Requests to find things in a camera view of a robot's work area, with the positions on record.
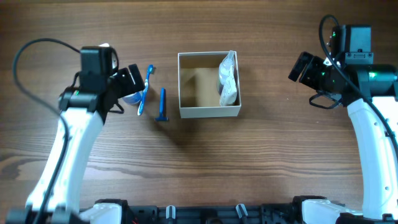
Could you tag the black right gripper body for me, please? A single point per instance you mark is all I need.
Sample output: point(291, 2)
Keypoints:
point(306, 69)

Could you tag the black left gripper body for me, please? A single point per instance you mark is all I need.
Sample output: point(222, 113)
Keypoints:
point(126, 82)

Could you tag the white lidded blue jar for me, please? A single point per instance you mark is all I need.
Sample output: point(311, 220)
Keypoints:
point(134, 98)

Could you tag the blue white toothbrush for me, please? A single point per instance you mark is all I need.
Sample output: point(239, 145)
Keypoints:
point(150, 70)

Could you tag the clear pump spray bottle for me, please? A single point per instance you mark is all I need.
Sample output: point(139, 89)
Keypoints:
point(226, 72)

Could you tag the white squeeze tube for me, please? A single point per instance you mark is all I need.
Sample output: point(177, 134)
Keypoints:
point(229, 94)

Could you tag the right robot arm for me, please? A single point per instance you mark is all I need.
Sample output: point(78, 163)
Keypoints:
point(371, 102)

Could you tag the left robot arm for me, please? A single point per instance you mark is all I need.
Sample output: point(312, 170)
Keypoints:
point(82, 112)

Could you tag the blue disposable razor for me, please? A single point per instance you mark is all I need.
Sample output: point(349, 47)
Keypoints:
point(162, 107)

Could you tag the white open cardboard box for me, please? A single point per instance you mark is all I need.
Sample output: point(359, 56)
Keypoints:
point(198, 85)

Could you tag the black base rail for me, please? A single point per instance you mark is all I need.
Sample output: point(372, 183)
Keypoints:
point(202, 214)

